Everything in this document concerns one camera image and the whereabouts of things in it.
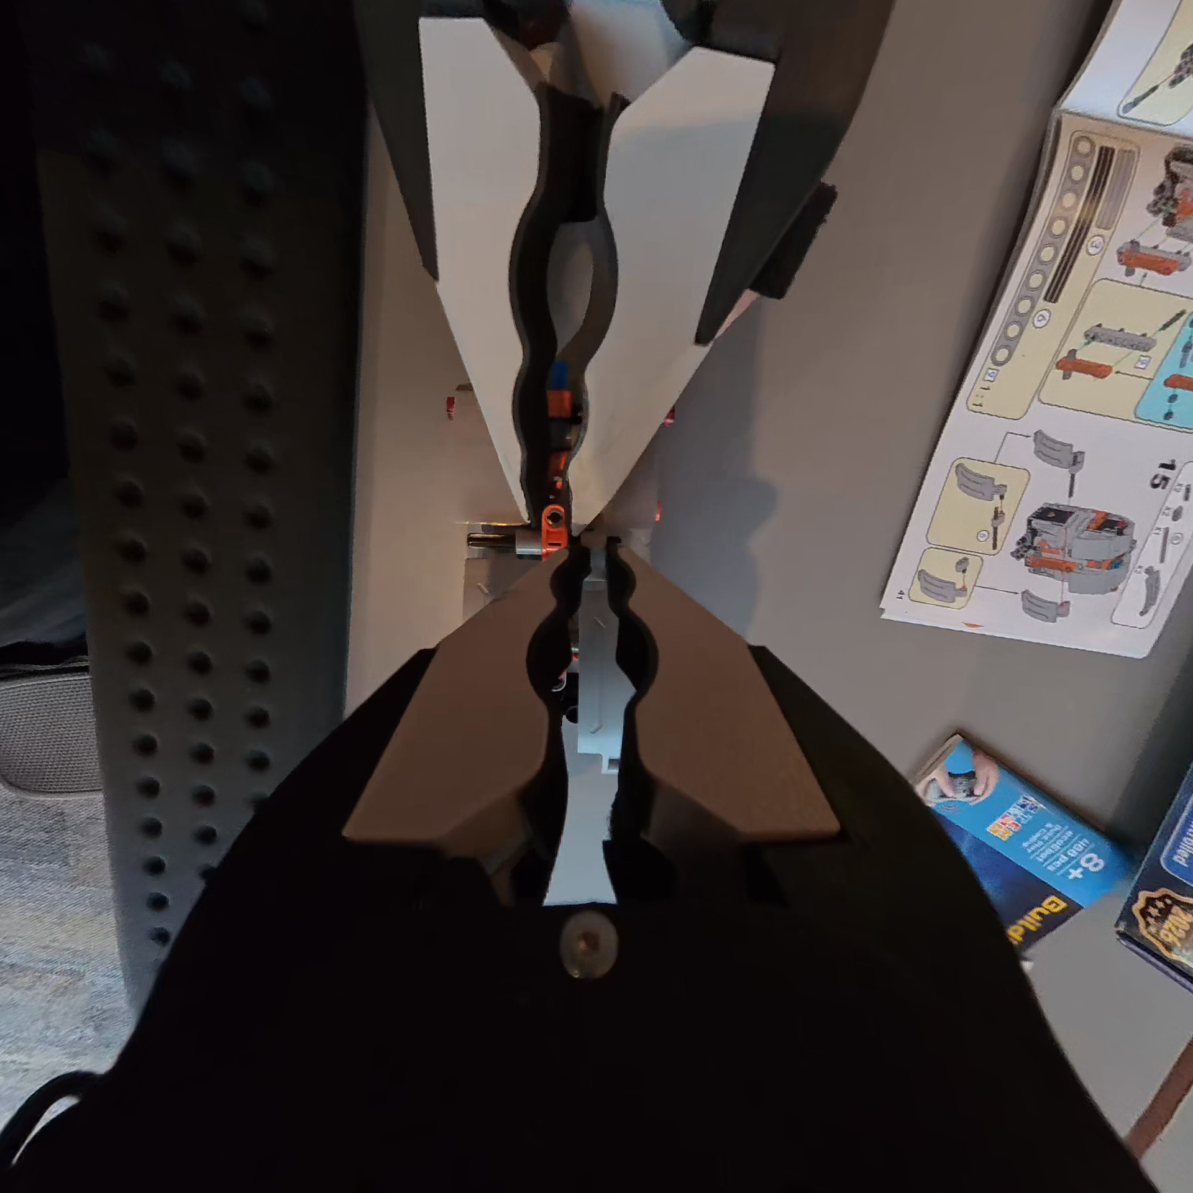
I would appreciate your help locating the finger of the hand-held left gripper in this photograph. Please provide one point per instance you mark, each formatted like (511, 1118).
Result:
(466, 186)
(680, 233)

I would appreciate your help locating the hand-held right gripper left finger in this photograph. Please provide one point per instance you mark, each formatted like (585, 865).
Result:
(456, 746)

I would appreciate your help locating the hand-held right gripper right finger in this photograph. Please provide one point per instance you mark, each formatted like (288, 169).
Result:
(735, 746)

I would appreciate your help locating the grey black toy robot model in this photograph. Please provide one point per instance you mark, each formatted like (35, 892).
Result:
(488, 578)

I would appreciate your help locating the grey desk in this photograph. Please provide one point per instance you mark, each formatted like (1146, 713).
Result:
(792, 559)

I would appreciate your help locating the person's left hand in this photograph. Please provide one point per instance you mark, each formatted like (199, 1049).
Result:
(742, 305)

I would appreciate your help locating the blue building kit box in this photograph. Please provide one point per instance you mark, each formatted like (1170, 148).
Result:
(1025, 858)

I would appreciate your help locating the open instruction booklet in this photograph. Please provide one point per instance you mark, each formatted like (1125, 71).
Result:
(1071, 466)

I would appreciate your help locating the dark blue box gold badge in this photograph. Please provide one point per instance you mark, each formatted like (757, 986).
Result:
(1164, 913)

